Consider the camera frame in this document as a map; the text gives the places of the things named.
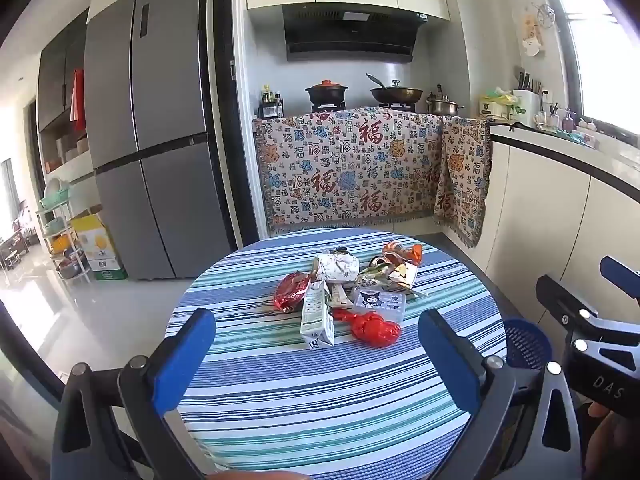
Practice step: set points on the grey refrigerator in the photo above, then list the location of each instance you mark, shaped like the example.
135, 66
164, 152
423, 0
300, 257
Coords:
150, 110

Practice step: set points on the metal can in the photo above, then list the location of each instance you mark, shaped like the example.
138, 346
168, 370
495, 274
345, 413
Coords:
382, 260

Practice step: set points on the seasoning bottles rack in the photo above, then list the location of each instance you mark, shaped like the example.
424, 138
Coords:
270, 107

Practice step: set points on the wok with glass lid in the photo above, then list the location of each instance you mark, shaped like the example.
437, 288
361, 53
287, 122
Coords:
395, 94

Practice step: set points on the person's right hand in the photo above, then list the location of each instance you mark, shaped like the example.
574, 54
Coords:
615, 445

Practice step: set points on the rack with green baskets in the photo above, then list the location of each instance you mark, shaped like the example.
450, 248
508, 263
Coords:
55, 200

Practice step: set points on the small printed blanket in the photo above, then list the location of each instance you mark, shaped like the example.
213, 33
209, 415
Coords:
462, 170

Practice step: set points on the red foil wrapper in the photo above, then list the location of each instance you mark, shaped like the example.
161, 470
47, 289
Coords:
290, 295

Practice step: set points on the steel pot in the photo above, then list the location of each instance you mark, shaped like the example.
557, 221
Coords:
442, 106

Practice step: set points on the black gas stove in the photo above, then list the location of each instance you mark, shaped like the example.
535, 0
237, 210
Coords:
327, 107

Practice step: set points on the striped tablecloth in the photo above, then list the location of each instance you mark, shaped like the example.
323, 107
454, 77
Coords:
300, 400

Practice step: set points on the orange wrapper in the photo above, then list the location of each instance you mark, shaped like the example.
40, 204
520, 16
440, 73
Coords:
410, 252

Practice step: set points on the dark wall cabinet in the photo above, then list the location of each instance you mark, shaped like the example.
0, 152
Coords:
55, 75

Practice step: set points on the white green milk carton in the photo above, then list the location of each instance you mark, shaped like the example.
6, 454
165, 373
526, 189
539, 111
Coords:
315, 320

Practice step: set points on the wall hanging decoration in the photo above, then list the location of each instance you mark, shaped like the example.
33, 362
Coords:
530, 35

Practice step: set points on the dark wooden furniture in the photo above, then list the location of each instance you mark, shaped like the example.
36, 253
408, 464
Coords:
12, 247

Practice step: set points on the white base cabinets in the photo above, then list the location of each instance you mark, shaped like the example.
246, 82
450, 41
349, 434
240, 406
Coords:
550, 220

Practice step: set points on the group of small bottles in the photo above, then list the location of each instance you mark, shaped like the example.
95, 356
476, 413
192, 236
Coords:
567, 122

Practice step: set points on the yellow cardboard box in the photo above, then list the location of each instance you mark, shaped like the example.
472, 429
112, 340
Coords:
97, 245

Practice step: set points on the white cartoon packet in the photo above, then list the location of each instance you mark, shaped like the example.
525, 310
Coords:
377, 302

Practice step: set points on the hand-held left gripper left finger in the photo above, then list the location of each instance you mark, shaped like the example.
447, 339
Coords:
182, 360

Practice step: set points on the green yellow tissue pack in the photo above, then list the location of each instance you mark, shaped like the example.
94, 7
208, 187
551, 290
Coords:
495, 107

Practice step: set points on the white knife holder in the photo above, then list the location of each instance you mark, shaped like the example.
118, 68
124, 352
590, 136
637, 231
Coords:
525, 105

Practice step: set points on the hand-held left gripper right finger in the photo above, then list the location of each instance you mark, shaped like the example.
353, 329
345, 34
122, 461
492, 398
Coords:
447, 360

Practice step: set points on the person's left hand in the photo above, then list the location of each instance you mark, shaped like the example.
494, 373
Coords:
250, 476

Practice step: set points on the red plastic bag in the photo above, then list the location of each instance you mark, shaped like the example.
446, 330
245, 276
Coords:
375, 330

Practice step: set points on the red hanging bag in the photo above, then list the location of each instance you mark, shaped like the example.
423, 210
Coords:
77, 100

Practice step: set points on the window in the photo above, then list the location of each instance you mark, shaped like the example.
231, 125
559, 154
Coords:
600, 60

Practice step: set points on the large printed blanket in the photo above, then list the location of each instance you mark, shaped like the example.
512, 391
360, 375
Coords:
350, 170

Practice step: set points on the black clay pot orange lid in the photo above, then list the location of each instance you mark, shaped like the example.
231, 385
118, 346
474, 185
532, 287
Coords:
326, 94

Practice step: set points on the white paper wrapper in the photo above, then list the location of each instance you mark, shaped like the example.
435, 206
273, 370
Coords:
335, 266

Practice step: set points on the blue plastic basket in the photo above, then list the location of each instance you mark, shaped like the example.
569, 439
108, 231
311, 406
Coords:
525, 345

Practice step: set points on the white yellow snack wrapper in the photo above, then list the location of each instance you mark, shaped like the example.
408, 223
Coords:
402, 275

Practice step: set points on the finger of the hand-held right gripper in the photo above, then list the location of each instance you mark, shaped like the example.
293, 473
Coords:
620, 270
562, 297

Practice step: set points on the black range hood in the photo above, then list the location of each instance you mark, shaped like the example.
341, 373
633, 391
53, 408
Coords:
350, 35

